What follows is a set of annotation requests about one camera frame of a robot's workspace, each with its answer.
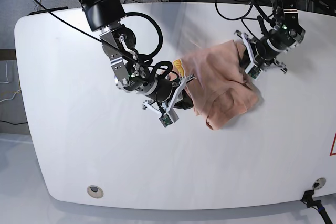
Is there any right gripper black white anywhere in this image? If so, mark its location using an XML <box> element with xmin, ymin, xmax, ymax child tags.
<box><xmin>141</xmin><ymin>75</ymin><xmax>194</xmax><ymax>116</ymax></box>

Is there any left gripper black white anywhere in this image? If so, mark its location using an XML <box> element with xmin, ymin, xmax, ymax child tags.
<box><xmin>235</xmin><ymin>31</ymin><xmax>287</xmax><ymax>73</ymax></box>

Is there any peach pink T-shirt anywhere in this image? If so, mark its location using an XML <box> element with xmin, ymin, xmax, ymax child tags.
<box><xmin>173</xmin><ymin>40</ymin><xmax>259</xmax><ymax>130</ymax></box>

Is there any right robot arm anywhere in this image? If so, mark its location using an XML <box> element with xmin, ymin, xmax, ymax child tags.
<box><xmin>78</xmin><ymin>0</ymin><xmax>193</xmax><ymax>114</ymax></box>

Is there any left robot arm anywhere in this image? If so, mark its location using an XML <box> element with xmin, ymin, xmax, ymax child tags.
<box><xmin>235</xmin><ymin>0</ymin><xmax>305</xmax><ymax>80</ymax></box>

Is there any red triangle warning sticker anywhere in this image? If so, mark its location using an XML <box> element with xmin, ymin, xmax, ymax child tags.
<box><xmin>330</xmin><ymin>135</ymin><xmax>336</xmax><ymax>156</ymax></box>

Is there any left grey table grommet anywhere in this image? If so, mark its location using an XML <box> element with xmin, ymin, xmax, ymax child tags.
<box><xmin>87</xmin><ymin>185</ymin><xmax>104</xmax><ymax>199</ymax></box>

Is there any grey table grommet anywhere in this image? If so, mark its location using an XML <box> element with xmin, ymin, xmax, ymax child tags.
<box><xmin>87</xmin><ymin>185</ymin><xmax>104</xmax><ymax>199</ymax></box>
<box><xmin>312</xmin><ymin>177</ymin><xmax>326</xmax><ymax>190</ymax></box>

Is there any right grey table grommet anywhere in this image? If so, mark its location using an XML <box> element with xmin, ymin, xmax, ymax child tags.
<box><xmin>312</xmin><ymin>177</ymin><xmax>326</xmax><ymax>190</ymax></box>

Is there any black flat device at edge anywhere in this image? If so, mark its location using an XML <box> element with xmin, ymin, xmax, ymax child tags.
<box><xmin>28</xmin><ymin>6</ymin><xmax>68</xmax><ymax>16</ymax></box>

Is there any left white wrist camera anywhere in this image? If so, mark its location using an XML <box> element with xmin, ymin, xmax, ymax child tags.
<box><xmin>245</xmin><ymin>64</ymin><xmax>263</xmax><ymax>80</ymax></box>

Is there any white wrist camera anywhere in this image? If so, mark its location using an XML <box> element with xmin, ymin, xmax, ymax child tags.
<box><xmin>159</xmin><ymin>110</ymin><xmax>179</xmax><ymax>127</ymax></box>
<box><xmin>245</xmin><ymin>64</ymin><xmax>263</xmax><ymax>80</ymax></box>

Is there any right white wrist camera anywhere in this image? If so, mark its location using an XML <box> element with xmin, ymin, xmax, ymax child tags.
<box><xmin>159</xmin><ymin>110</ymin><xmax>179</xmax><ymax>127</ymax></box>

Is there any black clamp with cable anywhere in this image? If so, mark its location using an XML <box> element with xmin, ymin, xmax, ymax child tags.
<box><xmin>300</xmin><ymin>190</ymin><xmax>333</xmax><ymax>224</ymax></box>

